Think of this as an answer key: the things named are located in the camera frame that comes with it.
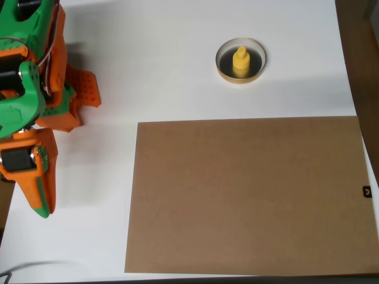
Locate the small black clip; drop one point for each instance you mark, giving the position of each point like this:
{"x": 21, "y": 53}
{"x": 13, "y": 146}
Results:
{"x": 366, "y": 191}

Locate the orange gripper black servo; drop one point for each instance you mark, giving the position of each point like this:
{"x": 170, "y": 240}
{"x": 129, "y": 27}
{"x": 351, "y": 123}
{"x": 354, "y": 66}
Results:
{"x": 18, "y": 161}

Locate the brown fibreboard sheet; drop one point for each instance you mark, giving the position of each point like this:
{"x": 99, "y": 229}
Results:
{"x": 251, "y": 192}

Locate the round dish with gold rim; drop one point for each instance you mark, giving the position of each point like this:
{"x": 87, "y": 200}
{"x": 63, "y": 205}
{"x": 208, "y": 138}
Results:
{"x": 225, "y": 63}

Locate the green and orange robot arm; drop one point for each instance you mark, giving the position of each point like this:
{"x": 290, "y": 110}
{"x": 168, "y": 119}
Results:
{"x": 17, "y": 112}

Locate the small yellow plastic piece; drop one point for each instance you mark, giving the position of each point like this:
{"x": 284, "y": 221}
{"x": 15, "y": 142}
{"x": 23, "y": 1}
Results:
{"x": 240, "y": 63}

